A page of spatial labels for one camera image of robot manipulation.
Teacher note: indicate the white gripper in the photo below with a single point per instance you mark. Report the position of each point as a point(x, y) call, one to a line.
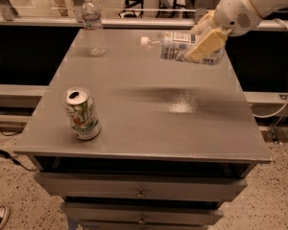
point(237, 13)

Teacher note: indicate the blue label plastic bottle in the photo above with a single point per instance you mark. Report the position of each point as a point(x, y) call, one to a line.
point(175, 45)

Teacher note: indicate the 7up soda can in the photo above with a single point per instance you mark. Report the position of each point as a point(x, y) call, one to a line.
point(81, 112)

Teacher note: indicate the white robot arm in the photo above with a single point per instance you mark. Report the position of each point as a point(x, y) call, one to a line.
point(264, 7)

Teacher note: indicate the clear upright water bottle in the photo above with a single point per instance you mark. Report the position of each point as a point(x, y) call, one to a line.
point(93, 28)

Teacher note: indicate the grey drawer cabinet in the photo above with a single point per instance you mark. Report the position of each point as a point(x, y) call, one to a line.
point(181, 133)

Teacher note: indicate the upper drawer knob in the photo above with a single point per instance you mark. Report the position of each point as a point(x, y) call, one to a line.
point(140, 195)

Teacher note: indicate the drawer knob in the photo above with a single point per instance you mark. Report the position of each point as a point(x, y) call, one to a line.
point(140, 195)
point(142, 221)

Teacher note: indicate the lower drawer knob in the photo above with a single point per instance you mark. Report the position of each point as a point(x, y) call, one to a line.
point(142, 221)

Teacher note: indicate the metal railing frame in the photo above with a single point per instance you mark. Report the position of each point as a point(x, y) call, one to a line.
point(67, 13)

